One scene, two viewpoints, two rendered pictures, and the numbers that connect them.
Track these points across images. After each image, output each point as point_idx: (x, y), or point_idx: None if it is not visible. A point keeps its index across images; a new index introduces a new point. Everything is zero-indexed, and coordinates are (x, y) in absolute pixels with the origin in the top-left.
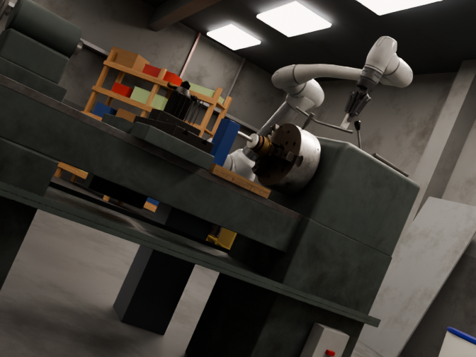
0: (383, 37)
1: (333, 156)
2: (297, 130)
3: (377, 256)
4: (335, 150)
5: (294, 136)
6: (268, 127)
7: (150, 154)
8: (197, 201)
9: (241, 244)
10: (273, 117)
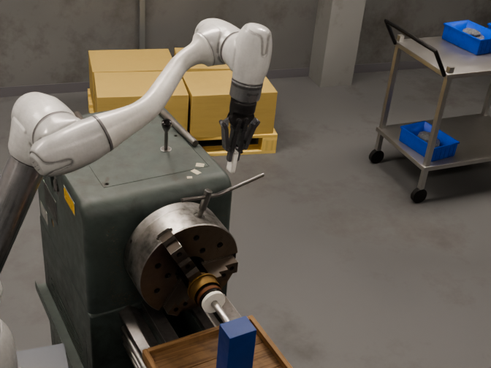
0: (265, 37)
1: (226, 204)
2: (216, 228)
3: None
4: (225, 197)
5: (213, 237)
6: (19, 222)
7: None
8: None
9: (116, 366)
10: (21, 204)
